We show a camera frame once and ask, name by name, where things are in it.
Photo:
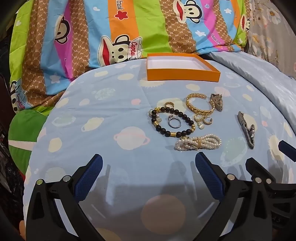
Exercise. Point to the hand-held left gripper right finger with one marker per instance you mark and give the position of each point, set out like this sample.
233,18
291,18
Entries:
207,173

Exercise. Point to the silver wristwatch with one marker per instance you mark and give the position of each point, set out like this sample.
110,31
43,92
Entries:
248,134

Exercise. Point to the gold wristwatch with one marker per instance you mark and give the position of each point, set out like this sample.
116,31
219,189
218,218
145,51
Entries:
217,103

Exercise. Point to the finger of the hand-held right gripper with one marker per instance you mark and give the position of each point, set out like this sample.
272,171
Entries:
288,149
259,168

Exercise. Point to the green cloth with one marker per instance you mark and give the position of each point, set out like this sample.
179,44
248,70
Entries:
25,134

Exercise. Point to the dark cloth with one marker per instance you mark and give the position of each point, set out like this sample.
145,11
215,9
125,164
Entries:
9,185

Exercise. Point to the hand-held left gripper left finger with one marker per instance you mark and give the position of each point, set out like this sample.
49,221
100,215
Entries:
91,176

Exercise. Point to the orange cardboard box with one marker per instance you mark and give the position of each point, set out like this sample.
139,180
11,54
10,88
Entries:
182,67

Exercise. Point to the gold pearl earring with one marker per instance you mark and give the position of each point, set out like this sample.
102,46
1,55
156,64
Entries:
198,121

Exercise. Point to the gold woven bangle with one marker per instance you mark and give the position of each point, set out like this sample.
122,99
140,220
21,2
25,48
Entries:
196,109

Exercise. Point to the gold hoop earring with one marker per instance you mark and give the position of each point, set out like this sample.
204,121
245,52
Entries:
206,121

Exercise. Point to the light blue pillow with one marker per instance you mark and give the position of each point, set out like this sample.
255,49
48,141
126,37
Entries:
261,74

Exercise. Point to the grey floral cloth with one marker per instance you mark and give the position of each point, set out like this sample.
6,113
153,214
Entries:
270,27

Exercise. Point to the colourful cartoon monkey blanket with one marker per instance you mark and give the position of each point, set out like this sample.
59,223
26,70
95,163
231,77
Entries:
97,27

